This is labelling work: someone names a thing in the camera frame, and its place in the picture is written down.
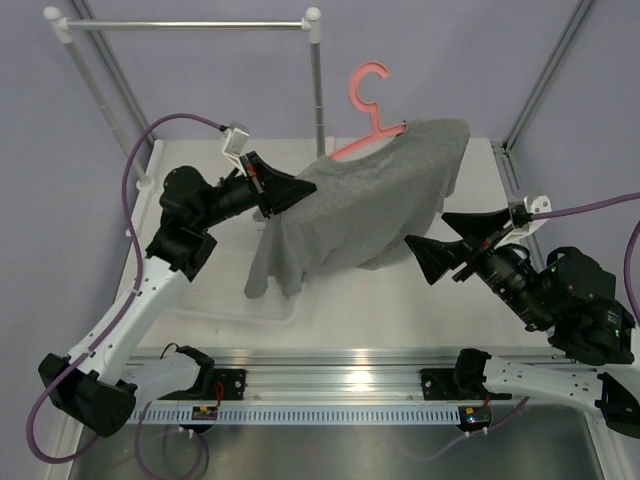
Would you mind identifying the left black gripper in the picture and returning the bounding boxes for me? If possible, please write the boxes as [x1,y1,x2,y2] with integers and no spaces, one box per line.
[194,151,315,232]

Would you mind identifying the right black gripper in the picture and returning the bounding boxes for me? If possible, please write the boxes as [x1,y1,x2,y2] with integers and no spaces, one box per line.
[402,206,551,330]

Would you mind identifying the grey t shirt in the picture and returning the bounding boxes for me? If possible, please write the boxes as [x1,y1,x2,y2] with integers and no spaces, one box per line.
[244,119,470,299]

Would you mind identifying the pink plastic hanger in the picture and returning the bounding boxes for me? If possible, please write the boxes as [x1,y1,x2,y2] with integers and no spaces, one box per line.
[329,61,406,161]

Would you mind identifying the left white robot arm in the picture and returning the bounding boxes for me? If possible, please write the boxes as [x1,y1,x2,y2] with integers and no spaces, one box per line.
[38,152,317,438]

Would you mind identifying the white plastic basket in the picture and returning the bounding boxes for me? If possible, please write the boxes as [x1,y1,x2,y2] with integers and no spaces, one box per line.
[167,212,297,325]

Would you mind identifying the white clothes rack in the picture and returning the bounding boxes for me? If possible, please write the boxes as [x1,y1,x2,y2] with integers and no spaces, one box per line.
[42,5,337,238]

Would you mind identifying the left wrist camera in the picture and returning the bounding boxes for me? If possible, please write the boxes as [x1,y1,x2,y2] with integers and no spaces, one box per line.
[221,122,250,174]

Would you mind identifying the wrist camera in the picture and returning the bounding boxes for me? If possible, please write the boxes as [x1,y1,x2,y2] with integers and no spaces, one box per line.
[221,122,250,174]
[508,195,552,238]

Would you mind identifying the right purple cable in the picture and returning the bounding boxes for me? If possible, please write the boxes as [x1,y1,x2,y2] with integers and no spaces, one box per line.
[529,191,640,321]

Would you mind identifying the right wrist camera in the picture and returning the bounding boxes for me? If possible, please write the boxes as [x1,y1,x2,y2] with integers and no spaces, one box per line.
[508,195,552,238]

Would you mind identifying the aluminium mounting rail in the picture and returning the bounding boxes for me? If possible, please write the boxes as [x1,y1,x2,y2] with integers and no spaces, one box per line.
[201,347,460,405]

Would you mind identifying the left aluminium frame post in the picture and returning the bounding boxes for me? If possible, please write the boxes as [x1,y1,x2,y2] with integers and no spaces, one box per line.
[68,0,148,133]

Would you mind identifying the aluminium frame post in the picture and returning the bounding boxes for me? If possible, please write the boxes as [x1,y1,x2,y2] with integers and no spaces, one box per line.
[68,0,148,133]
[502,0,598,155]

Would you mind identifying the white slotted cable duct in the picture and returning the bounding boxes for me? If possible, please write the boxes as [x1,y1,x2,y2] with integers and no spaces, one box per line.
[128,404,461,426]

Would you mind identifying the right aluminium frame post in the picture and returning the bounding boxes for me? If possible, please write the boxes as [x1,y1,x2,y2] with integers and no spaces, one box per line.
[502,0,598,155]

